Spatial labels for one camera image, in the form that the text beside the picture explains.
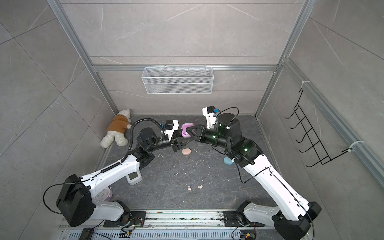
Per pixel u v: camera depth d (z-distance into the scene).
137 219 0.73
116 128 1.04
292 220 0.38
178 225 0.73
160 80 1.00
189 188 0.83
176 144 0.61
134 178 0.82
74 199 0.40
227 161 0.92
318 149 0.65
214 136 0.51
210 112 0.55
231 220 0.73
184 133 0.62
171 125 0.56
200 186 0.84
